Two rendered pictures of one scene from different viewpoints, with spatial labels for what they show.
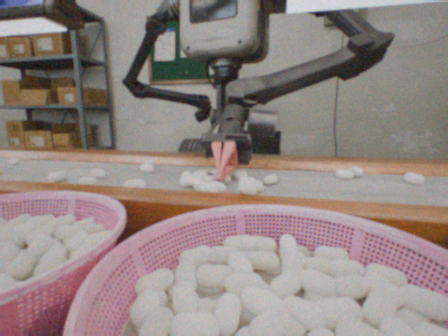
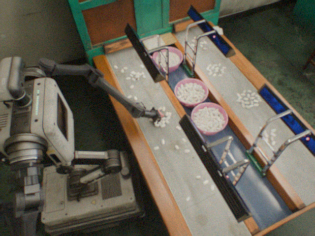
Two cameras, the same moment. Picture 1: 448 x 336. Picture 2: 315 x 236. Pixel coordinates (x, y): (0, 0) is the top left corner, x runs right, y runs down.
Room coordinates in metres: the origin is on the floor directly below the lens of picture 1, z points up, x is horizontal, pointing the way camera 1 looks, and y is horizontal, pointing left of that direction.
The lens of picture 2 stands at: (1.11, 0.90, 2.30)
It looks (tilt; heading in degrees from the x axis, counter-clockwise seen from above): 55 degrees down; 236
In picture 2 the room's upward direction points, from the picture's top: 3 degrees counter-clockwise
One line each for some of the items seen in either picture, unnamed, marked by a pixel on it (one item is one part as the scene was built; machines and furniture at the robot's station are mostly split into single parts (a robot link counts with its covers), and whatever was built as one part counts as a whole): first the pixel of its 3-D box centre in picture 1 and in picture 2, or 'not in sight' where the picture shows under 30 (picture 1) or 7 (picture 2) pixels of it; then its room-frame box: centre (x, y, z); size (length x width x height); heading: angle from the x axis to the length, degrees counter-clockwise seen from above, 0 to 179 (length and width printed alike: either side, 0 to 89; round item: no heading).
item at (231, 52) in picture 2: not in sight; (209, 29); (-0.17, -0.25, 1.08); 0.62 x 0.08 x 0.07; 78
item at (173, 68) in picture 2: not in sight; (167, 60); (0.07, -0.47, 0.72); 0.27 x 0.27 x 0.10
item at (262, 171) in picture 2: not in sight; (275, 144); (0.12, 0.69, 0.90); 0.20 x 0.19 x 0.45; 78
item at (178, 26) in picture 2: not in sight; (187, 24); (-0.32, -0.67, 0.83); 0.30 x 0.06 x 0.07; 168
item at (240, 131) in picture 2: not in sight; (218, 103); (0.04, 0.15, 0.71); 1.81 x 0.05 x 0.11; 78
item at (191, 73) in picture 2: not in sight; (198, 50); (-0.09, -0.26, 0.90); 0.20 x 0.19 x 0.45; 78
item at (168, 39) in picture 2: not in sight; (157, 42); (0.03, -0.69, 0.77); 0.33 x 0.15 x 0.01; 168
